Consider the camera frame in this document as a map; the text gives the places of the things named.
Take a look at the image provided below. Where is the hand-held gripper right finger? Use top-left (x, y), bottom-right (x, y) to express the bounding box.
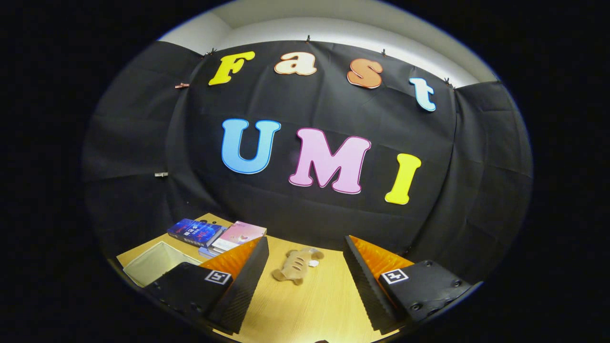
top-left (343, 235), bottom-right (473, 334)

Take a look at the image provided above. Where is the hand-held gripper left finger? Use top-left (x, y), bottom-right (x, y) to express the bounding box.
top-left (145, 236), bottom-right (270, 334)

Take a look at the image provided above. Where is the green fabric storage box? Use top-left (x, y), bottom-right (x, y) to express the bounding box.
top-left (122, 241), bottom-right (203, 288)

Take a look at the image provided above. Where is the pink cover book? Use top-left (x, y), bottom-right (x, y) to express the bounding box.
top-left (211, 221), bottom-right (267, 253)

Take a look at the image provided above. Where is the tan plush toy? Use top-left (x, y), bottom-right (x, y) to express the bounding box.
top-left (271, 247), bottom-right (325, 286)

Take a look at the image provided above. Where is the dark blue book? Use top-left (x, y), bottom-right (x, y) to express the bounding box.
top-left (167, 218), bottom-right (225, 248)

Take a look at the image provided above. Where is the black backdrop cloth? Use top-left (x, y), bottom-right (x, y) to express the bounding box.
top-left (81, 40), bottom-right (533, 285)

